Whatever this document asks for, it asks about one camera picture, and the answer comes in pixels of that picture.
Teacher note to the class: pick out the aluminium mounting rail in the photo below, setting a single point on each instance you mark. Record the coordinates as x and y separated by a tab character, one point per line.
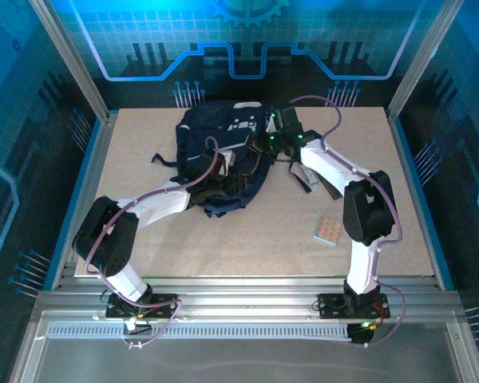
243	295

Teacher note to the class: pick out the grey metal panel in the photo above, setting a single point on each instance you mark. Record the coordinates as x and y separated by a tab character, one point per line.
239	359

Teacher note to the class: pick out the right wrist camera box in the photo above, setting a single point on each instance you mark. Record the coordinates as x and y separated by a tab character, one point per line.
289	117

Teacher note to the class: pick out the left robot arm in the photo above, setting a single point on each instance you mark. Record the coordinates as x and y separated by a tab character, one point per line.
159	203

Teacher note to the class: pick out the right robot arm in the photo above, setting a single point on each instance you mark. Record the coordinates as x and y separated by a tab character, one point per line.
331	159

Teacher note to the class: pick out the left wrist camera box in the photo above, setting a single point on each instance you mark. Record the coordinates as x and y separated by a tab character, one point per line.
226	163

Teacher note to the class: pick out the blue table edge strip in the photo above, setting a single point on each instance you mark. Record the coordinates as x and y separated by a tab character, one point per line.
76	199
419	191

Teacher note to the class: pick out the black controller box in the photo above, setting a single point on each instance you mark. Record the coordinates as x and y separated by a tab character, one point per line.
359	335

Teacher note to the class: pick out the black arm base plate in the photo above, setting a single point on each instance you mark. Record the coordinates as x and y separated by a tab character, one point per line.
331	305
163	305

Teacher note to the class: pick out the navy blue backpack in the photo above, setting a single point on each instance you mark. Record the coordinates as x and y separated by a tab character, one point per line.
207	127

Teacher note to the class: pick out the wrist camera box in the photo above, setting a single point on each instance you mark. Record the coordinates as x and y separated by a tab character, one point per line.
226	163
289	117

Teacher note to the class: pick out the aluminium frame post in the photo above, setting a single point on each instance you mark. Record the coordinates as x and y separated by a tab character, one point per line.
423	60
72	68

